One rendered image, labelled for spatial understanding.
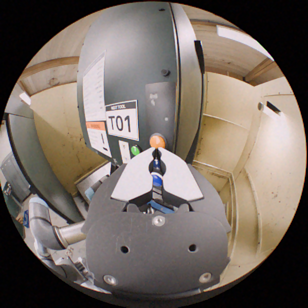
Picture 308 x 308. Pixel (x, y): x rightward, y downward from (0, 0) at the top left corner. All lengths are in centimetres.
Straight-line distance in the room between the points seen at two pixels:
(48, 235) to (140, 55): 49
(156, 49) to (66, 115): 130
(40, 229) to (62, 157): 115
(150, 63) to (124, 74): 5
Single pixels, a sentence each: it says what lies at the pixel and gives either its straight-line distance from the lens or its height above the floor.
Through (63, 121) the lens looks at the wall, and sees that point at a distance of 136.
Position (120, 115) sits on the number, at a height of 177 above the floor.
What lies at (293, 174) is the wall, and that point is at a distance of 72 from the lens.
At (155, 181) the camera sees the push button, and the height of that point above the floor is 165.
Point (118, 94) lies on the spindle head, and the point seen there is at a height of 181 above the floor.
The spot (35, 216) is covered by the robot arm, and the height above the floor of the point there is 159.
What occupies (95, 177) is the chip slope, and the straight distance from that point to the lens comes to 162.
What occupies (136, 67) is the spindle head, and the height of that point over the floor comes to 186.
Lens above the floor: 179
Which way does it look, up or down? 32 degrees down
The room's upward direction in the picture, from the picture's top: straight up
